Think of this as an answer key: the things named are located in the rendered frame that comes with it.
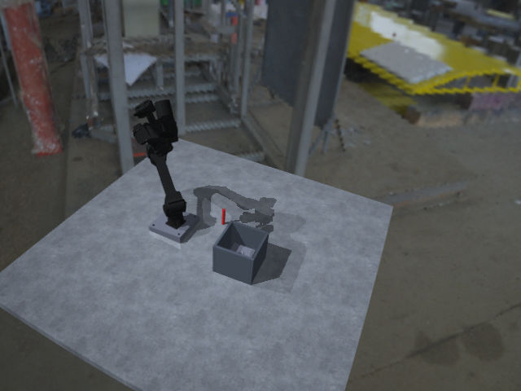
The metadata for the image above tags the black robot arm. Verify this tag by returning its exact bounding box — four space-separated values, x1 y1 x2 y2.
133 99 187 230

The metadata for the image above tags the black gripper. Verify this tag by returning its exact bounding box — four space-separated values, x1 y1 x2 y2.
134 99 173 157

